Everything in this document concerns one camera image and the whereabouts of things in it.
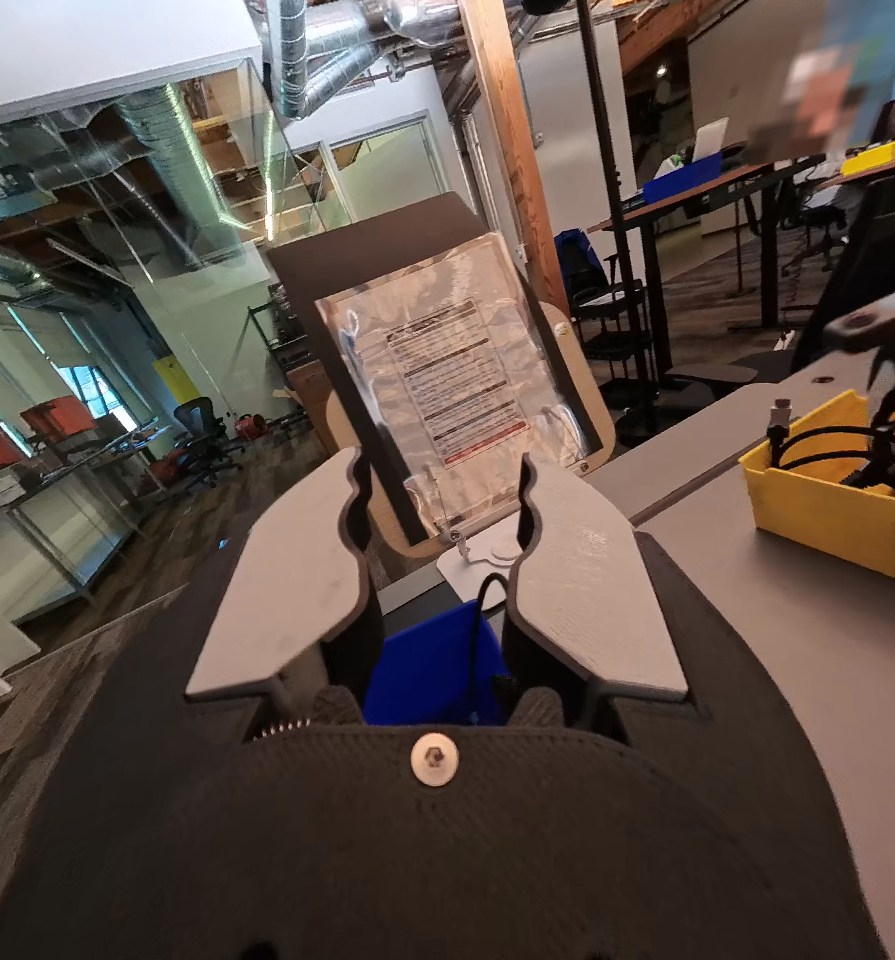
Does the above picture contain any laminated instruction sheet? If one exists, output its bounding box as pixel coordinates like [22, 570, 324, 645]
[316, 232, 569, 526]

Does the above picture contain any black braided HDMI cable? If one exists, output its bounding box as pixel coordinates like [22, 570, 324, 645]
[766, 399, 895, 496]

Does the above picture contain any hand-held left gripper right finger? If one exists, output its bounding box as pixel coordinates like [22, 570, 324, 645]
[501, 452, 690, 734]

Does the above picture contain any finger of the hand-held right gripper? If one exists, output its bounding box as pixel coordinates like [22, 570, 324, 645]
[863, 345, 895, 453]

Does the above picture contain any black metal pole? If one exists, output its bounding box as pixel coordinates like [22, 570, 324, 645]
[575, 0, 662, 432]

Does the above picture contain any yellow plastic bin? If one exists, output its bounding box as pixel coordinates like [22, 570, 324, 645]
[841, 131, 895, 177]
[740, 390, 895, 590]

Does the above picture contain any cluster of silver pipes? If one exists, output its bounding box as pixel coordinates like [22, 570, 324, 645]
[252, 0, 426, 121]

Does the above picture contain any wooden beam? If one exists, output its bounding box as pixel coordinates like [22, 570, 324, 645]
[458, 0, 569, 301]

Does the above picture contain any black office chair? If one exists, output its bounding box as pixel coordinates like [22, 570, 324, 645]
[173, 396, 245, 492]

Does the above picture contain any silver spiral duct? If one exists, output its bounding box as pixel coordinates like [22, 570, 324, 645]
[113, 82, 242, 264]

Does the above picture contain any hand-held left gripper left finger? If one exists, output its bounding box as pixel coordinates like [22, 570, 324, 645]
[185, 447, 386, 726]

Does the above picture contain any blue plastic bin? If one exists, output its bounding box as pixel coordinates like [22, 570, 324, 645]
[363, 600, 510, 727]
[642, 152, 725, 205]

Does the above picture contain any white plate with round disc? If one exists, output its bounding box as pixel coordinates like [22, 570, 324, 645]
[436, 521, 542, 601]

